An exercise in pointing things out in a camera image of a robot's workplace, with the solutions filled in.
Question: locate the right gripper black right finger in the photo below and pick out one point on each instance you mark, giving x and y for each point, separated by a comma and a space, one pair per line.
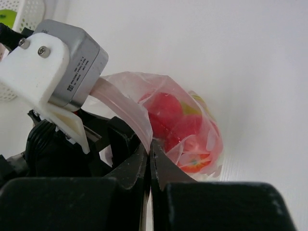
181, 203

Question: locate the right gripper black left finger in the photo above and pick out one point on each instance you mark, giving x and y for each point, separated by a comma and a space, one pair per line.
115, 202

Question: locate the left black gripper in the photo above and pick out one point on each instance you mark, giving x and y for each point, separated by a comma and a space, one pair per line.
49, 153

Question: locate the clear zip top bag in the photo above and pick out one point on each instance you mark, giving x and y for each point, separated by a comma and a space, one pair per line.
197, 155

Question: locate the red fake tomato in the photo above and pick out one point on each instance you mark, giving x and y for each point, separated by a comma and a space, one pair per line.
167, 119

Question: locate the green fake apple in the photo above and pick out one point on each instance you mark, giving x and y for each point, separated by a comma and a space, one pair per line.
8, 17

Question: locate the yellow fake fruit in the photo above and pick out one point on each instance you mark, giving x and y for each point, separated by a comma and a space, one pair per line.
191, 110

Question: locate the white perforated plastic basket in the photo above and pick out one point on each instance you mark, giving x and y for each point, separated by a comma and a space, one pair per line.
29, 13

